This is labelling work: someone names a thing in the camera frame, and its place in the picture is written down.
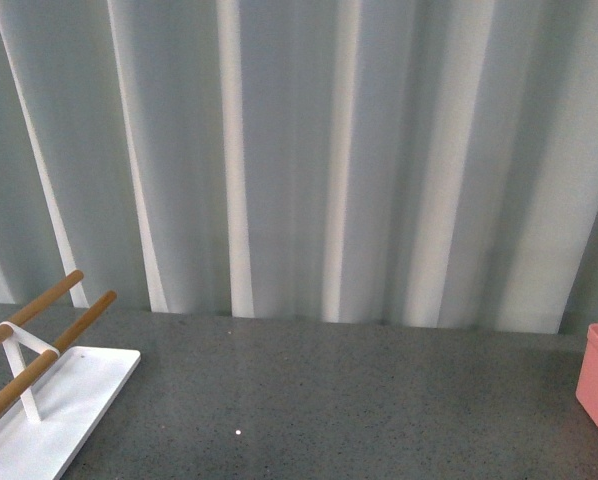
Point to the lower wooden rack rod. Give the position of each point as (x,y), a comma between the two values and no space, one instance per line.
(31,373)

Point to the white towel rack stand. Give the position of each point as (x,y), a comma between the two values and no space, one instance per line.
(44,429)

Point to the white curtain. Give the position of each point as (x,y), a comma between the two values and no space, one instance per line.
(423,163)

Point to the upper wooden rack rod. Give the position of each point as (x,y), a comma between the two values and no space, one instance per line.
(40,303)

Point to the wooden rack rod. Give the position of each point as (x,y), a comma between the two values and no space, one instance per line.
(31,373)
(40,303)

